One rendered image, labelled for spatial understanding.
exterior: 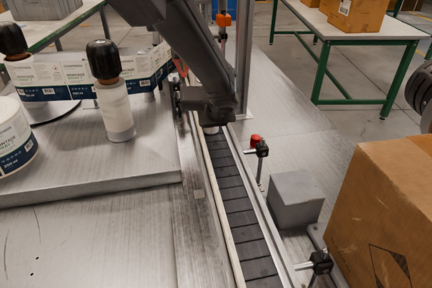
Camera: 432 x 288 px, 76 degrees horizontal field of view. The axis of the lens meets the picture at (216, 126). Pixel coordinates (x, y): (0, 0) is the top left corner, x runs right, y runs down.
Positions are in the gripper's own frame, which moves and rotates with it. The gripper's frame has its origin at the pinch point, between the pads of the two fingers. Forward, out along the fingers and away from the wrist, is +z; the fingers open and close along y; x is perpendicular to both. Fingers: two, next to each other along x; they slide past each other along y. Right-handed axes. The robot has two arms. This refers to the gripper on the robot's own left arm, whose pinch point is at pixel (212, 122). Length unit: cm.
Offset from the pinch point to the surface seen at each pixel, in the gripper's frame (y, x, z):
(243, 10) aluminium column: -13.3, -30.5, -11.8
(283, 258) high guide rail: -2.8, 34.9, -30.1
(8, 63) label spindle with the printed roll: 61, -31, 8
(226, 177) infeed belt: -0.1, 17.5, -6.4
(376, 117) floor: -178, -32, 142
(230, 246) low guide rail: 4.6, 32.4, -22.3
